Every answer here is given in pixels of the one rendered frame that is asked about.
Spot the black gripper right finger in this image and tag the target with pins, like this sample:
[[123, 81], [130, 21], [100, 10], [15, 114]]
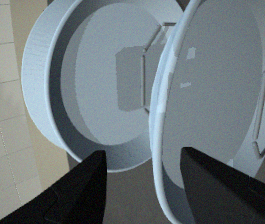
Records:
[[218, 193]]

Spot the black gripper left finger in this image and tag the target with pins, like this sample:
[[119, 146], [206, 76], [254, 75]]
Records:
[[79, 197]]

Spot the grey wire dish rack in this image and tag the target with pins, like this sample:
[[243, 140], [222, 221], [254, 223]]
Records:
[[260, 103]]

